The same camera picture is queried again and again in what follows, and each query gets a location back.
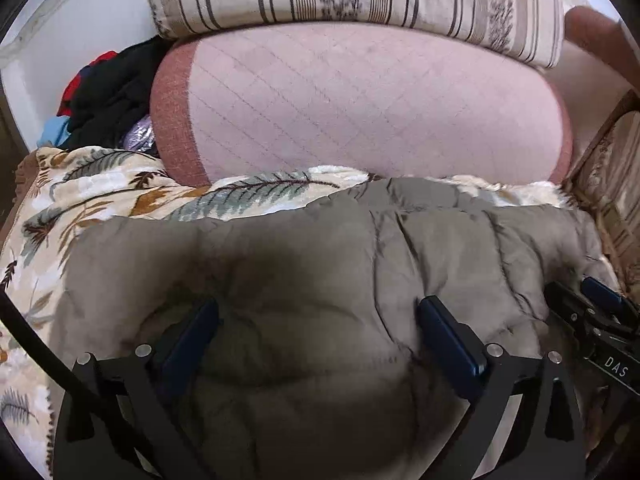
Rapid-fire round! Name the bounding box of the olive grey hooded puffer jacket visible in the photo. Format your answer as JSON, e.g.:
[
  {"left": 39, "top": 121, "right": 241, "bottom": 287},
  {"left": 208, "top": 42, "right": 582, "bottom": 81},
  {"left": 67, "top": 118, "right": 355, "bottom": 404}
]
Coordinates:
[{"left": 50, "top": 179, "right": 616, "bottom": 479}]

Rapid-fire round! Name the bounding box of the striped floral side cushion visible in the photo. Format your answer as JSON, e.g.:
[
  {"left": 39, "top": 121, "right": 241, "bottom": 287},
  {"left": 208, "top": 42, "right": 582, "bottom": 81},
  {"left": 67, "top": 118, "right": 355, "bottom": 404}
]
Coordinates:
[{"left": 565, "top": 91, "right": 639, "bottom": 301}]

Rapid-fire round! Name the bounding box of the pink sofa armrest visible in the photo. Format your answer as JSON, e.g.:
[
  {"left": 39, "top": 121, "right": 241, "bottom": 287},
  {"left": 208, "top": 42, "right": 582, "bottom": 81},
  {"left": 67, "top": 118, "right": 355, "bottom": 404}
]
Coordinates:
[{"left": 546, "top": 6, "right": 639, "bottom": 168}]

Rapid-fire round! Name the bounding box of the cream leaf-pattern fleece blanket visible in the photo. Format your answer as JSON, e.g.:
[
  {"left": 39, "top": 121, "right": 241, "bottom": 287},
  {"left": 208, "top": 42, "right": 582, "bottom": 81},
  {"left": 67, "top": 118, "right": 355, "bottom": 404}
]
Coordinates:
[{"left": 1, "top": 148, "right": 567, "bottom": 479}]

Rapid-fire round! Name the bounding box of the purple patterned cloth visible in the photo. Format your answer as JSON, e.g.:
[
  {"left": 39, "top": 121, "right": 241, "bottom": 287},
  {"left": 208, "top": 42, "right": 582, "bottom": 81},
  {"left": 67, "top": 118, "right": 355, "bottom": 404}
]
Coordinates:
[{"left": 122, "top": 115, "right": 155, "bottom": 153}]

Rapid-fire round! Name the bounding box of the light blue garment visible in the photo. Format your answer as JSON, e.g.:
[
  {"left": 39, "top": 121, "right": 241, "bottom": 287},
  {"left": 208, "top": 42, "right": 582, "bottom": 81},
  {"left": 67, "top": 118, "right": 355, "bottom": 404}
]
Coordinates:
[{"left": 37, "top": 115, "right": 70, "bottom": 148}]

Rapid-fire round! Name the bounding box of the red garment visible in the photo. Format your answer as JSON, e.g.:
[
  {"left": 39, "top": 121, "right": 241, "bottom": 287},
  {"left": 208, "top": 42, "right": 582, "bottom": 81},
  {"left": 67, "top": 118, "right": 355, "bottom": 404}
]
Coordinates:
[{"left": 55, "top": 50, "right": 120, "bottom": 117}]

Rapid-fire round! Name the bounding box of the black garment pile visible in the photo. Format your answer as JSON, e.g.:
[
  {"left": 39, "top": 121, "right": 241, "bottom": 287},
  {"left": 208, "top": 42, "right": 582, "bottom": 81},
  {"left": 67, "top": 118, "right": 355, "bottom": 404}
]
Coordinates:
[{"left": 58, "top": 36, "right": 172, "bottom": 151}]

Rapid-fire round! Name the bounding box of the pink quilted bolster cushion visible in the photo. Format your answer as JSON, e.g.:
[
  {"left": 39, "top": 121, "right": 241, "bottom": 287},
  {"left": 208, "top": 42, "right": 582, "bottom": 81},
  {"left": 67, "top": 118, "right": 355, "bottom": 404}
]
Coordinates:
[{"left": 150, "top": 22, "right": 573, "bottom": 186}]

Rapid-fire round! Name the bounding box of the black cable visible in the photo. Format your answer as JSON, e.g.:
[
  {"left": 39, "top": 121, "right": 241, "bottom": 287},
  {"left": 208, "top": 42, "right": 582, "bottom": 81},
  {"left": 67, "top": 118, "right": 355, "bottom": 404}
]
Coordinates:
[{"left": 0, "top": 291, "right": 97, "bottom": 406}]

